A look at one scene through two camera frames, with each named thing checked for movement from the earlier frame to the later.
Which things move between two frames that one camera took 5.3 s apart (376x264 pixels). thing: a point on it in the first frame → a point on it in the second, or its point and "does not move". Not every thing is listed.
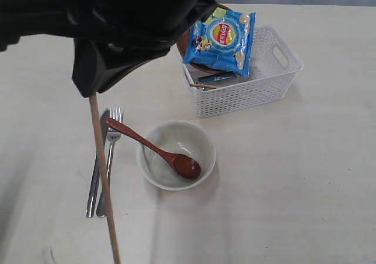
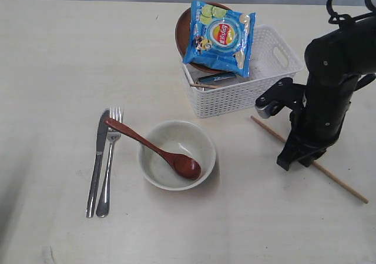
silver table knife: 104,123 does not move
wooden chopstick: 94,106 → 315,163
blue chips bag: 222,40 does not move
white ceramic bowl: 176,137 does not move
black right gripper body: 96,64 → 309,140
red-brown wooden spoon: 185,166 does not move
